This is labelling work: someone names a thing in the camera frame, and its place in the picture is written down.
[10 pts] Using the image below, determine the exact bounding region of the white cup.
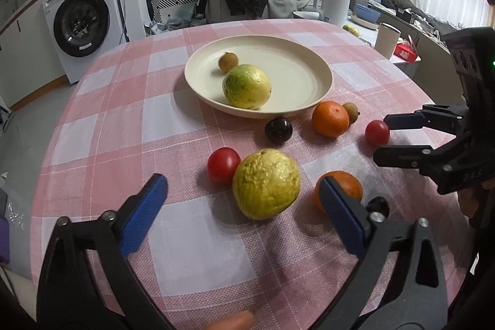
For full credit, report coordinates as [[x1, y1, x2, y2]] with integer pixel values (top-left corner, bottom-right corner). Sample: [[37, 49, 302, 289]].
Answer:
[[375, 23, 401, 60]]

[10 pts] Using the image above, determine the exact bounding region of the yellow green guava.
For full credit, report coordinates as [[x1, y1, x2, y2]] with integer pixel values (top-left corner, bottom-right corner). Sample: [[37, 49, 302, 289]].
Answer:
[[222, 64, 272, 110]]

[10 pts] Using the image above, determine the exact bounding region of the cream round plate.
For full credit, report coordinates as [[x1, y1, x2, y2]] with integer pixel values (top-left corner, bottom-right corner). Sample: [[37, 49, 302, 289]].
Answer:
[[184, 35, 334, 119]]

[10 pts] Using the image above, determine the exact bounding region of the bumpy yellow guava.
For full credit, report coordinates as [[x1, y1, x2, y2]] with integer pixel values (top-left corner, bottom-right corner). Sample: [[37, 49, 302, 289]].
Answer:
[[232, 148, 301, 220]]

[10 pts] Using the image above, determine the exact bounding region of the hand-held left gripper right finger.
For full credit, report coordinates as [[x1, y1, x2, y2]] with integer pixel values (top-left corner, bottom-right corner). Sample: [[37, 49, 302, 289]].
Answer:
[[309, 176, 451, 330]]

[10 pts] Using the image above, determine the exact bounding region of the white washing machine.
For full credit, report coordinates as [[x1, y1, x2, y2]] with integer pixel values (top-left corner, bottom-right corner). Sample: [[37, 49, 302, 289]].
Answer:
[[42, 0, 126, 84]]

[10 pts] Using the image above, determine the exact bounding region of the pink checkered tablecloth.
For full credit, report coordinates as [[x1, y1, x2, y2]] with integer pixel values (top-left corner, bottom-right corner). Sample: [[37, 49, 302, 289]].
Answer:
[[29, 19, 474, 330]]

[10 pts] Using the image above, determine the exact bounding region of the person's left hand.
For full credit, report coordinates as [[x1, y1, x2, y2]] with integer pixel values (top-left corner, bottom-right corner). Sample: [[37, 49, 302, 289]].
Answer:
[[204, 310, 255, 330]]

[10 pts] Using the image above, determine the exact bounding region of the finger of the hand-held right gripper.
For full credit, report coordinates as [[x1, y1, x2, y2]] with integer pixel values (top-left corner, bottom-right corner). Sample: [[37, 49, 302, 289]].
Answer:
[[384, 104, 470, 135], [373, 133, 474, 178]]

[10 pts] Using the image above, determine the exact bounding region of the blue bowl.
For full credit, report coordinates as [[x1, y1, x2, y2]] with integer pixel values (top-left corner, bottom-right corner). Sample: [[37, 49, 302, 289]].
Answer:
[[354, 3, 381, 23]]

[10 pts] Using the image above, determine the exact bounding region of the person's right hand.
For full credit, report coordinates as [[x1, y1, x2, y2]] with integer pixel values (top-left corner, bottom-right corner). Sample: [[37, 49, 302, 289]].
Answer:
[[458, 185, 486, 218]]

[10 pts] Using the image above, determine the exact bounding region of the red tomato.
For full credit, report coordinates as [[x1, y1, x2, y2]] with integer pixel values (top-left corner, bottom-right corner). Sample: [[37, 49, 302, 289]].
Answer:
[[365, 120, 390, 145], [207, 147, 242, 184]]

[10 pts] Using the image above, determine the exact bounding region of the brown longan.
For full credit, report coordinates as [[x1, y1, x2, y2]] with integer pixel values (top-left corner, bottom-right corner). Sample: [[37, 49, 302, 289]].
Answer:
[[218, 52, 238, 73], [342, 102, 360, 124]]

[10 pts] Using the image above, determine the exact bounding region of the purple object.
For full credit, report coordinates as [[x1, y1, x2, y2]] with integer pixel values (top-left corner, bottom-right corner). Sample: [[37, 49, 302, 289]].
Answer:
[[0, 218, 12, 265]]

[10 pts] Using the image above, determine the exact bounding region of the red box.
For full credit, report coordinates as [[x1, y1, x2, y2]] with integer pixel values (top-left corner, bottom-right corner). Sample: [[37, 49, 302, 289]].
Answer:
[[392, 44, 420, 63]]

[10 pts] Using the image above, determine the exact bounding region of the white kitchen counter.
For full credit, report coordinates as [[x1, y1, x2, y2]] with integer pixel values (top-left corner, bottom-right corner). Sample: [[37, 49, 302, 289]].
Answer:
[[0, 0, 72, 110]]

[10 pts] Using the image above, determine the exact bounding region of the dark purple plum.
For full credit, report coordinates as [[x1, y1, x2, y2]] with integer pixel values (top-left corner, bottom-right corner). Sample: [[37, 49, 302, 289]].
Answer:
[[265, 117, 293, 144], [365, 196, 390, 218]]

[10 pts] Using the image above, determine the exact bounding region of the orange mandarin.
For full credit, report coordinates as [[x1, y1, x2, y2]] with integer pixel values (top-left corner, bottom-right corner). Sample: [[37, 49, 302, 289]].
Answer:
[[314, 171, 363, 214], [312, 101, 350, 138]]

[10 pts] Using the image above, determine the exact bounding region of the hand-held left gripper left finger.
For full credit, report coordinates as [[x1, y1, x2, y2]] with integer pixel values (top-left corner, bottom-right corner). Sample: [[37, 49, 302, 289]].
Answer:
[[37, 173, 176, 330]]

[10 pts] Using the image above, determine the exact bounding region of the white electric kettle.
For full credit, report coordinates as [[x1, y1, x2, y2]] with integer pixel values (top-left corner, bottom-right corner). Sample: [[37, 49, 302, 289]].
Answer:
[[315, 0, 352, 27]]

